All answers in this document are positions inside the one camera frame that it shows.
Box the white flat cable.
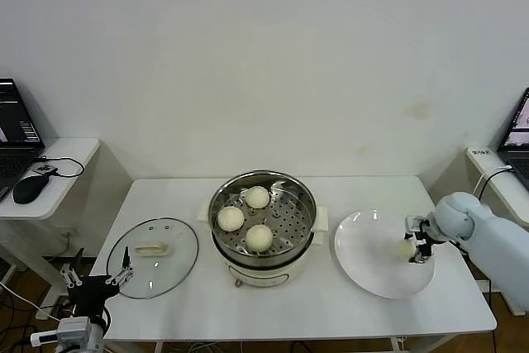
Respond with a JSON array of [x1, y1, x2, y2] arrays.
[[474, 165, 512, 196]]

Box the white side desk with label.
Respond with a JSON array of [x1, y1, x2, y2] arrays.
[[465, 148, 529, 317]]

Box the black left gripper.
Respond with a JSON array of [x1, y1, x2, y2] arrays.
[[60, 246, 136, 317]]

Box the black computer mouse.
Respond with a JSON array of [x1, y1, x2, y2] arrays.
[[12, 174, 47, 204]]

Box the white round plate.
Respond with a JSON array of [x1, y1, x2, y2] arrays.
[[333, 208, 436, 299]]

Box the white electric cooker pot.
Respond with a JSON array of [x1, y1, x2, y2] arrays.
[[198, 199, 331, 289]]

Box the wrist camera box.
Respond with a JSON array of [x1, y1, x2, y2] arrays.
[[404, 215, 427, 233], [31, 316, 92, 348]]

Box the black laptop with pale screen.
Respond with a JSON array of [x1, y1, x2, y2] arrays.
[[495, 88, 529, 188]]

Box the white steamed baozi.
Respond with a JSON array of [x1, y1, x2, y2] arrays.
[[245, 186, 271, 209], [394, 239, 417, 262], [217, 206, 245, 232], [245, 224, 274, 254]]

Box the white side desk with mouse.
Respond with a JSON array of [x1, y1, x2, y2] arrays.
[[0, 136, 102, 321]]

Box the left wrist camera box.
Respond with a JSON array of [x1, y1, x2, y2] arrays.
[[31, 316, 92, 348]]

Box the black laptop with dark screen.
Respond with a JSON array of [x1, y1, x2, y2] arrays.
[[0, 77, 46, 201]]

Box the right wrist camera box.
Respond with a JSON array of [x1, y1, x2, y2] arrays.
[[404, 215, 427, 233]]

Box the white floor cable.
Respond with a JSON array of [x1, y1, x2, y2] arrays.
[[0, 281, 67, 325]]

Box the glass lid with cream handle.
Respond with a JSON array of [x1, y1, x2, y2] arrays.
[[106, 217, 200, 300]]

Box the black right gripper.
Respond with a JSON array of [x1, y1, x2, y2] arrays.
[[403, 222, 437, 265]]

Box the black cable with adapter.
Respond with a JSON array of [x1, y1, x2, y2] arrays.
[[477, 167, 516, 199]]

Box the steel perforated steamer basket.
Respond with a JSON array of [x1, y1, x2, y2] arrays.
[[207, 169, 318, 258]]

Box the thin black looped cable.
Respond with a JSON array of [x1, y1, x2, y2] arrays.
[[36, 155, 86, 179]]

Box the white wall outlet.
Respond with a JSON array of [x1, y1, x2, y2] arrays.
[[55, 224, 79, 242]]

